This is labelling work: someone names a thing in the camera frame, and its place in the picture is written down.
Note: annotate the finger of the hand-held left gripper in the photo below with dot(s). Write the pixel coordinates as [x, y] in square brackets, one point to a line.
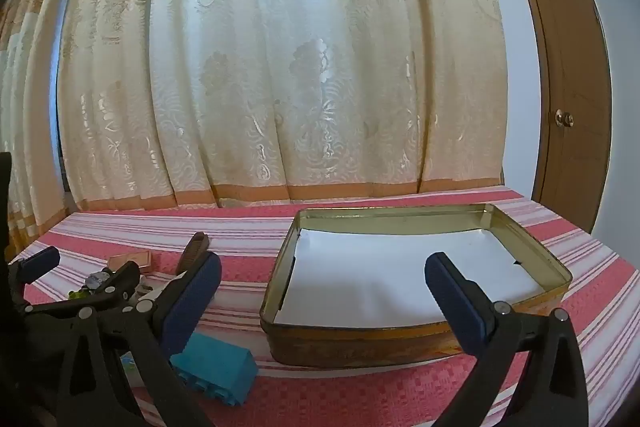
[122, 279]
[42, 262]

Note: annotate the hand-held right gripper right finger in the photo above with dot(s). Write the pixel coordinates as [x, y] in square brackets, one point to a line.
[455, 302]

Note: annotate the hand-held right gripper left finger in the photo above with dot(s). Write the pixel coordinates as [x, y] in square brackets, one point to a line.
[192, 302]

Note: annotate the copper metal box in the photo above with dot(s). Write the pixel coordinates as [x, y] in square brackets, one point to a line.
[131, 260]

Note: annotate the grey mottled lump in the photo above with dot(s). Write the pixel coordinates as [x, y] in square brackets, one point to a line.
[96, 280]

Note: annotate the green football print toy brick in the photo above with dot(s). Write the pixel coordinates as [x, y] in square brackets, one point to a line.
[77, 294]

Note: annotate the brown comb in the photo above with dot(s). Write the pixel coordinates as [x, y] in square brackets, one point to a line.
[192, 249]

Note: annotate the teal toy brick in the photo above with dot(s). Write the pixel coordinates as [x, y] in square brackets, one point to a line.
[220, 369]

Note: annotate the green packet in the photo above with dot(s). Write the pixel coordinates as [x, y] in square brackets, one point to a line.
[129, 363]

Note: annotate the gold metal tin box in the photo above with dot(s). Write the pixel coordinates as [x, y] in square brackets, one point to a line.
[350, 349]

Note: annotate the pink striped bedsheet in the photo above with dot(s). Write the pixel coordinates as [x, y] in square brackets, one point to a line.
[350, 392]

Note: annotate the brass door knob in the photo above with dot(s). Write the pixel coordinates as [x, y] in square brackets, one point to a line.
[564, 118]

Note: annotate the cream floral curtain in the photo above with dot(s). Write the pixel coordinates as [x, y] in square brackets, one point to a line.
[300, 57]

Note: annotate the brown wooden door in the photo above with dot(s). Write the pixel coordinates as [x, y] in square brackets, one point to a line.
[565, 32]

